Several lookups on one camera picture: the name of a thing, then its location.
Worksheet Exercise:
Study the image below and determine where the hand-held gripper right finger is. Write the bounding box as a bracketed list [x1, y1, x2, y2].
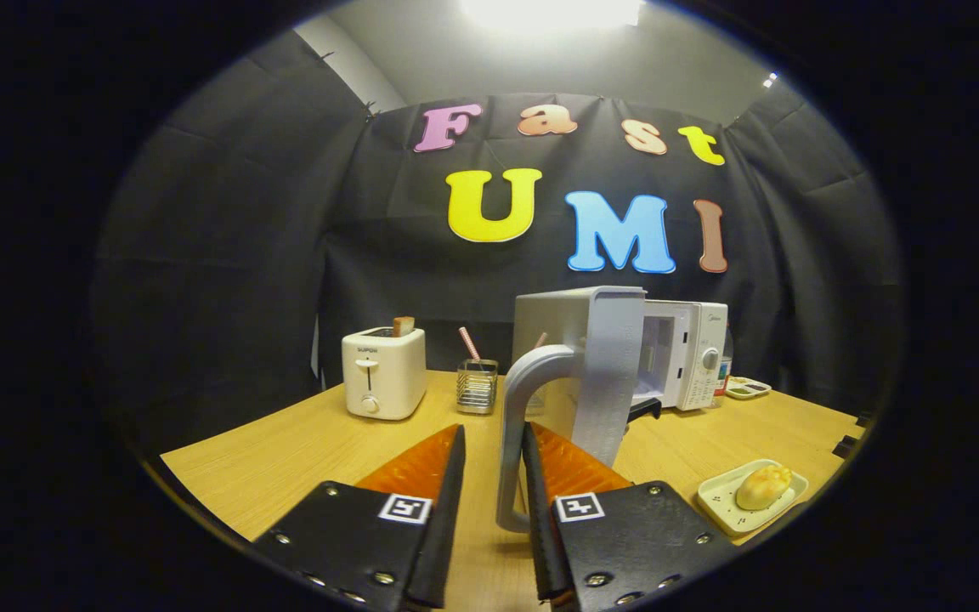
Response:
[522, 421, 741, 611]

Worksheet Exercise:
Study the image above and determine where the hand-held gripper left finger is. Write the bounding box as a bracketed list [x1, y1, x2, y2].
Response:
[252, 423, 467, 611]

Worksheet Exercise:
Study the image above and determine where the white microwave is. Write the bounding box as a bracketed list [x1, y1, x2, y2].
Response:
[496, 286, 730, 535]

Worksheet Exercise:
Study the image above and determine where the golden bread bun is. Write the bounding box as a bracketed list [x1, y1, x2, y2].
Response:
[736, 464, 793, 511]

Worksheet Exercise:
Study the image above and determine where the white toaster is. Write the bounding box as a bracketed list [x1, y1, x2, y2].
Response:
[342, 327, 427, 421]

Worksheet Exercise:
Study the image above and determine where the white speckled rectangular plate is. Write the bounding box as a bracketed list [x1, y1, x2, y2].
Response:
[697, 459, 810, 536]

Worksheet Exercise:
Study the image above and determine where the clear bottle with red label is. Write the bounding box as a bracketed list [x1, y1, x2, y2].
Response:
[715, 327, 734, 398]

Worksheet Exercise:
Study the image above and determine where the black backdrop cloth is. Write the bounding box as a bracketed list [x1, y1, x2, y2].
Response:
[90, 30, 907, 451]

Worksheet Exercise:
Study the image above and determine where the bright ceiling light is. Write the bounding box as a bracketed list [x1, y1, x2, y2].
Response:
[460, 0, 648, 35]

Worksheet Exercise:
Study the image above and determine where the metal wire basket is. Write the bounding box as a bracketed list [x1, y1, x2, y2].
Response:
[456, 359, 499, 415]

